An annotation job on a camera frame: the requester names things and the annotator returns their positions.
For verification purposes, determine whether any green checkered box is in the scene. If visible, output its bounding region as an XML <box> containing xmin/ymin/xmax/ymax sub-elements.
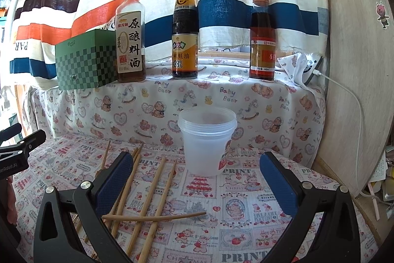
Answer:
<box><xmin>55</xmin><ymin>29</ymin><xmax>117</xmax><ymax>90</ymax></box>

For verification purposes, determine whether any bear print cloth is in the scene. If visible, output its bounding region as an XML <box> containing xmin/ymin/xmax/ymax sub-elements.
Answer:
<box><xmin>23</xmin><ymin>53</ymin><xmax>325</xmax><ymax>167</ymax></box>

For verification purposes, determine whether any clear cooking wine bottle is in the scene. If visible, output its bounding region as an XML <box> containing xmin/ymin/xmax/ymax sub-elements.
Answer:
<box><xmin>115</xmin><ymin>0</ymin><xmax>146</xmax><ymax>83</ymax></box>

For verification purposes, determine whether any translucent plastic cup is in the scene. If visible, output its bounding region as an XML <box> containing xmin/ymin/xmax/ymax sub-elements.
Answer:
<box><xmin>178</xmin><ymin>107</ymin><xmax>238</xmax><ymax>177</ymax></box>

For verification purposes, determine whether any round wooden board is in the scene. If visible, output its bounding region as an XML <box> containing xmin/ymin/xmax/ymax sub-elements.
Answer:
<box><xmin>316</xmin><ymin>0</ymin><xmax>393</xmax><ymax>195</ymax></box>

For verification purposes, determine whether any dark oyster sauce bottle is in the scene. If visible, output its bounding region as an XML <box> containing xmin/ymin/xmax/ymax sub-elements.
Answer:
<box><xmin>172</xmin><ymin>0</ymin><xmax>199</xmax><ymax>79</ymax></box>

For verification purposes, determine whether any red capped sauce bottle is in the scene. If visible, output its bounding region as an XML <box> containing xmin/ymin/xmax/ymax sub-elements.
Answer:
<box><xmin>249</xmin><ymin>0</ymin><xmax>276</xmax><ymax>81</ymax></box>

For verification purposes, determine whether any white charging cable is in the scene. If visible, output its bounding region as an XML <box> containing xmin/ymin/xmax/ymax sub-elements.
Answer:
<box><xmin>312</xmin><ymin>68</ymin><xmax>385</xmax><ymax>205</ymax></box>

